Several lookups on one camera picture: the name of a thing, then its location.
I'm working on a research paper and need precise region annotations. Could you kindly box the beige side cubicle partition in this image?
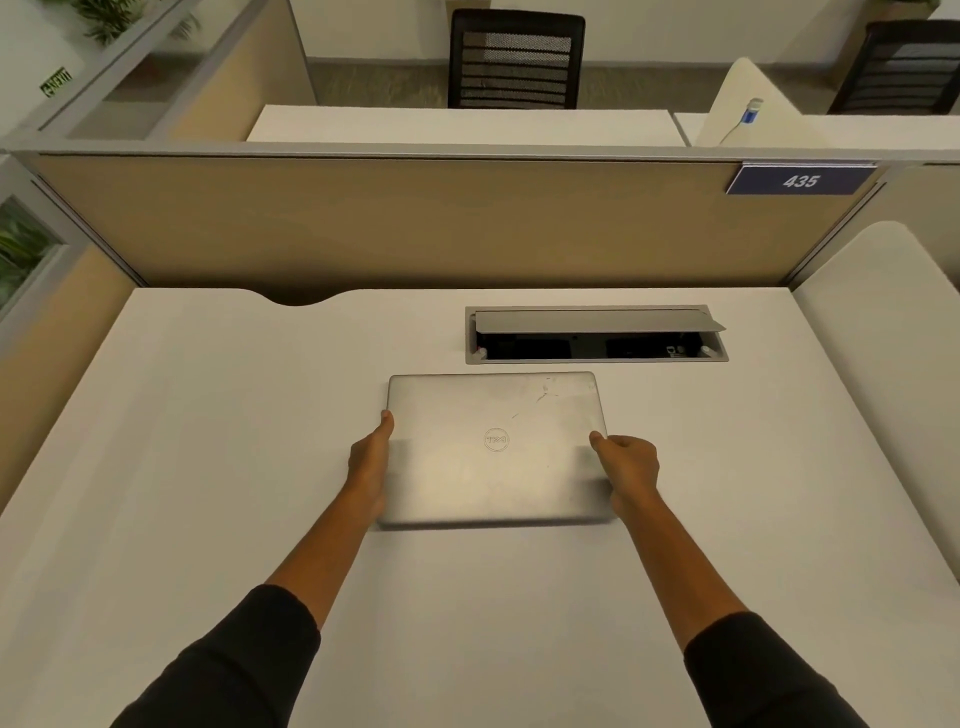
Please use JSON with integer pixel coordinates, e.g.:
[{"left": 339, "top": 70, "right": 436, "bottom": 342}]
[{"left": 0, "top": 150, "right": 151, "bottom": 511}]

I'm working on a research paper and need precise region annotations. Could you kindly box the white curved desk divider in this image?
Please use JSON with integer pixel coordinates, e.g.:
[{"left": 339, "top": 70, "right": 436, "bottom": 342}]
[
  {"left": 693, "top": 57, "right": 805, "bottom": 148},
  {"left": 791, "top": 220, "right": 960, "bottom": 586}
]

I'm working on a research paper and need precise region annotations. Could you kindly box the person's left forearm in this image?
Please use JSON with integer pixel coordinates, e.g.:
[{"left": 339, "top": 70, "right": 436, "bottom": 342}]
[{"left": 111, "top": 483, "right": 376, "bottom": 728}]

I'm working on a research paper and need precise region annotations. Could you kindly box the person's left hand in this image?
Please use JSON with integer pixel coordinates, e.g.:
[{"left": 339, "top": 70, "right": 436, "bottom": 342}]
[{"left": 347, "top": 409, "right": 396, "bottom": 525}]

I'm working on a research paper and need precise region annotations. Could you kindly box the green potted plant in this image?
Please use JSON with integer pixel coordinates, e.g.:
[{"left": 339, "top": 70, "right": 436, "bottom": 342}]
[
  {"left": 0, "top": 198, "right": 65, "bottom": 309},
  {"left": 71, "top": 0, "right": 204, "bottom": 46}
]

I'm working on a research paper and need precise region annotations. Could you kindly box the black mesh office chair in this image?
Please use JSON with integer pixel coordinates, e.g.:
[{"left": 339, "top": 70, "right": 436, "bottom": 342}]
[
  {"left": 447, "top": 8, "right": 587, "bottom": 111},
  {"left": 828, "top": 18, "right": 960, "bottom": 116}
]

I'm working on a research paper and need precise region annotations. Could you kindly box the blue desk number sign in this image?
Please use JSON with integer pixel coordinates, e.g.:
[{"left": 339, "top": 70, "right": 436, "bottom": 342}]
[{"left": 724, "top": 161, "right": 879, "bottom": 198}]

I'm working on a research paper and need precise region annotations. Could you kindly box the person's right forearm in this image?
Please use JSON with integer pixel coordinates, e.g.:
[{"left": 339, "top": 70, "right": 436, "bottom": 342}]
[{"left": 621, "top": 495, "right": 871, "bottom": 728}]

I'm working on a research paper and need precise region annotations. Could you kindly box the white cable with plug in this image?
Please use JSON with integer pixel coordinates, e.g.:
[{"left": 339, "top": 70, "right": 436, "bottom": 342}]
[{"left": 716, "top": 97, "right": 766, "bottom": 147}]

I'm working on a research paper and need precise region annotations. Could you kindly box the grey desk cable box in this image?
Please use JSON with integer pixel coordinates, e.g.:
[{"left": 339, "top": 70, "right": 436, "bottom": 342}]
[{"left": 464, "top": 304, "right": 730, "bottom": 366}]

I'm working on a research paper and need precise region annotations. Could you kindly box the silver laptop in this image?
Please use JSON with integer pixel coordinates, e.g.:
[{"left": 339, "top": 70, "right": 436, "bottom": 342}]
[{"left": 376, "top": 371, "right": 618, "bottom": 530}]

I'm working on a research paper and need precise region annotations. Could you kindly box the person's right hand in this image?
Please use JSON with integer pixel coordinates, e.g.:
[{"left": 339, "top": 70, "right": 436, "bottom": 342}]
[{"left": 588, "top": 431, "right": 661, "bottom": 522}]

